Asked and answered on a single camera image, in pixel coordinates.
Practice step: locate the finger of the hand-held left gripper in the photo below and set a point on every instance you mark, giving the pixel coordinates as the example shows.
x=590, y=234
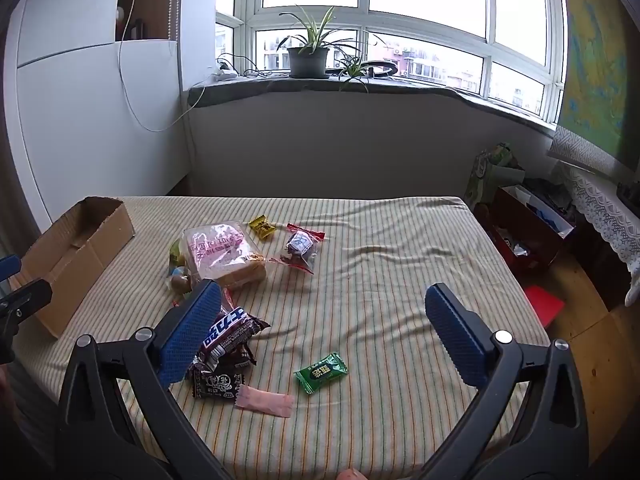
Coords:
x=25, y=297
x=9, y=266

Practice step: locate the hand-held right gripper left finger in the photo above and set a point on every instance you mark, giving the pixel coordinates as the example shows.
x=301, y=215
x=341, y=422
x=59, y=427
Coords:
x=190, y=332

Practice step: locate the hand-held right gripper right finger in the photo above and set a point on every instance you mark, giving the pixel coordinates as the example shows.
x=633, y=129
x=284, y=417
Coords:
x=455, y=335

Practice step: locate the brown chocolate bar packet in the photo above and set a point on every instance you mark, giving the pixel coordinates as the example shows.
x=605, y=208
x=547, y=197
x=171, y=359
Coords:
x=235, y=330

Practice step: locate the black snack packet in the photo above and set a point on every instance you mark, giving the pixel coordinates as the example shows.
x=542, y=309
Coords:
x=217, y=385

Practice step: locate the brown cardboard box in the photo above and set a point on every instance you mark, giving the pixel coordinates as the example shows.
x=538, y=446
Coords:
x=75, y=260

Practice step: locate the green leaf-shaped snack packet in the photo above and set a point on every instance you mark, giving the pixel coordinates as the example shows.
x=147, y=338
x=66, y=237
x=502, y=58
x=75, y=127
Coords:
x=176, y=252

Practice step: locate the sliced bread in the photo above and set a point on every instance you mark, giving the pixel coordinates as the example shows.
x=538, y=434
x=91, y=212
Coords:
x=220, y=255

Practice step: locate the pink snack packet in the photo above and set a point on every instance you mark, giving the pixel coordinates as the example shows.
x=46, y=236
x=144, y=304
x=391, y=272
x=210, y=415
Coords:
x=265, y=401

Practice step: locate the yellow candy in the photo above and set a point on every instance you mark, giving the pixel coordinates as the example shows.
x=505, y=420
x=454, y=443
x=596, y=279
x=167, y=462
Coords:
x=262, y=228

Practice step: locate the green candy packet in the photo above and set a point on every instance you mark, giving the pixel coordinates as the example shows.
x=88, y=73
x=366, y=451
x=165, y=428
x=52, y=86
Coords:
x=321, y=372

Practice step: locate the dark snack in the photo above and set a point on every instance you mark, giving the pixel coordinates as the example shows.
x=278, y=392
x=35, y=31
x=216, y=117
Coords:
x=300, y=247

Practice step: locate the person's right hand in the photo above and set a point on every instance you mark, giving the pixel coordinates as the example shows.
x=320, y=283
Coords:
x=354, y=475

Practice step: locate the red flat item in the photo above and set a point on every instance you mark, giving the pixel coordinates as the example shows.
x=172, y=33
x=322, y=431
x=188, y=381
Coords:
x=545, y=305

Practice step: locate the red storage box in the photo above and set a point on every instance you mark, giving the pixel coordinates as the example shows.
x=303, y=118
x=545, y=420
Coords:
x=530, y=240

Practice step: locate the green paper bag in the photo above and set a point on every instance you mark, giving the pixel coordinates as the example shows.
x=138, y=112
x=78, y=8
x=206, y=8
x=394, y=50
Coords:
x=487, y=172

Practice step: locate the white cabinet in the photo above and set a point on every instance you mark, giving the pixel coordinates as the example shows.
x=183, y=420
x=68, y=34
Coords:
x=90, y=110

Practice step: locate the white lace cloth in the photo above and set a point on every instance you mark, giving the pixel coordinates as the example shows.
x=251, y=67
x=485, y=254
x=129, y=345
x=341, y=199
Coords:
x=600, y=195

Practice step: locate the grey window sill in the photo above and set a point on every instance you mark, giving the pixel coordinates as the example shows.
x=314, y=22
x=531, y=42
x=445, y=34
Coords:
x=400, y=92

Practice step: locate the white power strip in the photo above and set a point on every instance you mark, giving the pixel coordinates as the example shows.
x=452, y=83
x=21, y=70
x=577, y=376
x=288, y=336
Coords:
x=223, y=75

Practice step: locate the small spider plant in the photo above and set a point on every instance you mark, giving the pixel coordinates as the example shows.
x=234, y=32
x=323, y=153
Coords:
x=352, y=70

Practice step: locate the potted spider plant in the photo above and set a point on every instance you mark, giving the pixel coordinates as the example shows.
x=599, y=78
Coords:
x=307, y=60

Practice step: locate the white-framed window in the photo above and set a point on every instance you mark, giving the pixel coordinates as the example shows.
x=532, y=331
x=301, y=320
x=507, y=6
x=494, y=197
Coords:
x=425, y=15

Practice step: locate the wall map poster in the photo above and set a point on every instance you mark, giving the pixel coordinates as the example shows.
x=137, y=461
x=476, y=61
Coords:
x=597, y=60

